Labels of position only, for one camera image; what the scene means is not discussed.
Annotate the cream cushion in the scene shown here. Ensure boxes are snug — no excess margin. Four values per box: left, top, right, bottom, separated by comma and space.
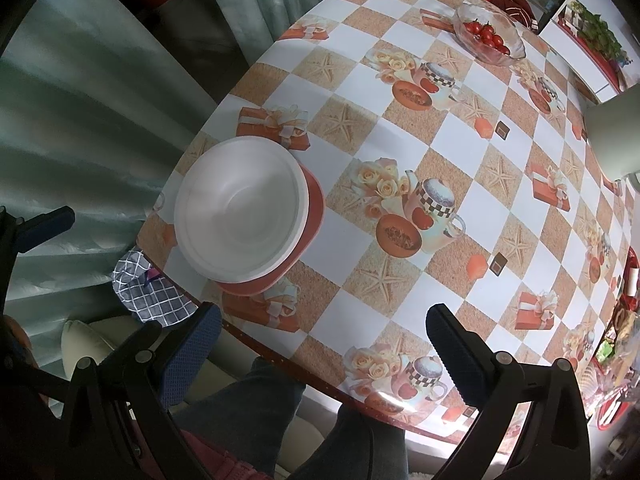
61, 317, 151, 366

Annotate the pink cloth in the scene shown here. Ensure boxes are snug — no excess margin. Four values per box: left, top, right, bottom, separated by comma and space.
182, 430, 271, 480

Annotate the white panel with red trim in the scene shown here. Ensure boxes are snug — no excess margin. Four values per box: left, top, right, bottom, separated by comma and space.
540, 0, 640, 106

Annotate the pale green curtain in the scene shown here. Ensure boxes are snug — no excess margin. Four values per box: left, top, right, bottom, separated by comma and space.
0, 0, 273, 321

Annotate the pale green pitcher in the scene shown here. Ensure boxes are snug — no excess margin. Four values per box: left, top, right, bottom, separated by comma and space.
584, 92, 640, 181

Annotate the person's leg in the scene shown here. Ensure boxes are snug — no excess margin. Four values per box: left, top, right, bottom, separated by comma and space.
175, 357, 306, 476
290, 402, 408, 480

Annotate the white foam bowl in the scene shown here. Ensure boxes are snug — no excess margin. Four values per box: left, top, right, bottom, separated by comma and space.
174, 138, 307, 281

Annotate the blue checked cloth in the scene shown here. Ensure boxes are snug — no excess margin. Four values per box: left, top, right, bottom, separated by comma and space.
111, 247, 197, 323

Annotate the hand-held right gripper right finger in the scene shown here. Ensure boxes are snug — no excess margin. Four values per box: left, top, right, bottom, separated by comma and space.
426, 302, 591, 480

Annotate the red tray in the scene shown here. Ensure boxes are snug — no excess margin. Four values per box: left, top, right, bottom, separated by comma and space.
595, 247, 640, 431

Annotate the bunch of cherry tomatoes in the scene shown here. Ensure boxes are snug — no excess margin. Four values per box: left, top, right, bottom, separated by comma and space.
462, 20, 511, 56

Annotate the pink square plate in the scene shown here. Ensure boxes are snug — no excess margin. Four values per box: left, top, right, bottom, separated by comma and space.
215, 160, 326, 297

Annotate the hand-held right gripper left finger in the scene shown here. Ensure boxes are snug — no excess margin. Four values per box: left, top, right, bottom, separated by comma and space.
65, 301, 222, 480

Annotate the clear plastic snack bag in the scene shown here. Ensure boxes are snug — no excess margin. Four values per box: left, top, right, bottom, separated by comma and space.
600, 305, 640, 391

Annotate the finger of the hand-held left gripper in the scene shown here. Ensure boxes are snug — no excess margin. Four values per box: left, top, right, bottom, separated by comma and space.
12, 206, 76, 255
0, 205, 23, 271

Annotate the clear glass bowl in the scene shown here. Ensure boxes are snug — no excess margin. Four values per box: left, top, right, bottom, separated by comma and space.
454, 2, 526, 67

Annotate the person's right leg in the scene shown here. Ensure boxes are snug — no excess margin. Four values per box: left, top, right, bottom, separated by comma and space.
290, 402, 408, 480

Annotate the person's left leg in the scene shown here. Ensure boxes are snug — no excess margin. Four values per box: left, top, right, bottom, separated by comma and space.
175, 357, 306, 476

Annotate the checked printed tablecloth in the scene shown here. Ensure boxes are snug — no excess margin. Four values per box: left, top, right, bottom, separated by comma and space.
137, 0, 640, 448

